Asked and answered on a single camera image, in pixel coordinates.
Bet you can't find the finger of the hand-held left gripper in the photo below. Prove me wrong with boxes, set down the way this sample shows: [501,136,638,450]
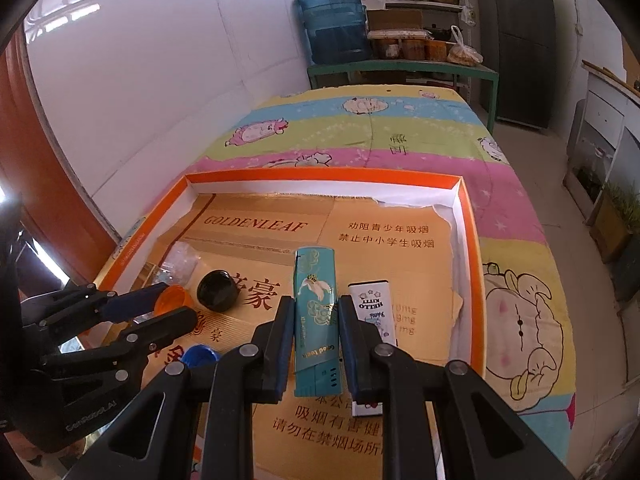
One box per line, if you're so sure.
[20,281,171,330]
[40,306,198,386]

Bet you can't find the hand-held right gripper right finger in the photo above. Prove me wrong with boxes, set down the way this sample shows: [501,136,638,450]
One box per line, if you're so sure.
[337,296,576,480]

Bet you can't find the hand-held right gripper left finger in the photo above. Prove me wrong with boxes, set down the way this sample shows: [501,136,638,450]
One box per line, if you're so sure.
[67,296,297,480]

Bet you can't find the orange bottle cap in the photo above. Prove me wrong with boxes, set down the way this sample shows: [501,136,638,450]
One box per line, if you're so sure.
[154,285,193,317]

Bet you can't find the teal toothpaste box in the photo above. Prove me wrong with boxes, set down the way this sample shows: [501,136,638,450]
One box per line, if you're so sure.
[292,246,345,398]

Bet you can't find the blue bottle cap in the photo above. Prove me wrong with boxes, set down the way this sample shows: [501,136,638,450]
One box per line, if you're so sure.
[181,344,221,368]

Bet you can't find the white small box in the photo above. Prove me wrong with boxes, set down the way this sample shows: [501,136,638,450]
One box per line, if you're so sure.
[348,281,401,418]

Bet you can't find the clear plastic bottle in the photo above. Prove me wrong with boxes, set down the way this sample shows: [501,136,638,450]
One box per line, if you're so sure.
[135,241,201,321]

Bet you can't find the black bottle cap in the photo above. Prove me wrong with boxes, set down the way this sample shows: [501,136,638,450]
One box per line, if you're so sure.
[196,270,240,312]

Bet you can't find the orange-rimmed shallow box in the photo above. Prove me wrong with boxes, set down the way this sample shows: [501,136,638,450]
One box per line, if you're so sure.
[92,169,488,480]

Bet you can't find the printed cardboard sheet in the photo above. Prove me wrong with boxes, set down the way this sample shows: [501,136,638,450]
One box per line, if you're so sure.
[150,192,463,480]

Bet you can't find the orange wooden door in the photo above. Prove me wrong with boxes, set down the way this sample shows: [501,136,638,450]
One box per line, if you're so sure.
[0,2,121,281]

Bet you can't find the printed cartoon blanket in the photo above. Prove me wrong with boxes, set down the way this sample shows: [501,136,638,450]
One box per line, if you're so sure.
[117,84,576,463]

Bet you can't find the planter with grass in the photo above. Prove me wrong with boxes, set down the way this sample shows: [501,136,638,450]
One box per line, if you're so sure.
[590,182,640,261]

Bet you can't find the dark food tub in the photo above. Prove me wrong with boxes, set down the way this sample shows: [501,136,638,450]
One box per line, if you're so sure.
[371,32,403,60]

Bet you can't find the plastic bag of food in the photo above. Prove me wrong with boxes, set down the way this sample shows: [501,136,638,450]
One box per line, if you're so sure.
[446,25,485,66]

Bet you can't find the blue water jug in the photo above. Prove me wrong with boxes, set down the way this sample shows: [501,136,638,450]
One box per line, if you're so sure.
[297,0,373,66]

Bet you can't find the brown cardboard box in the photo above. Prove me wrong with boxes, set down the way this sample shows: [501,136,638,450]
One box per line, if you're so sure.
[367,9,423,31]

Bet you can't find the white cabinet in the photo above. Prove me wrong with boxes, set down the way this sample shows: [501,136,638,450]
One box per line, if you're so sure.
[565,60,640,221]

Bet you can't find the dark grey refrigerator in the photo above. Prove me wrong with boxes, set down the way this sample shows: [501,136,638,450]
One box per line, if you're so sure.
[472,0,557,133]

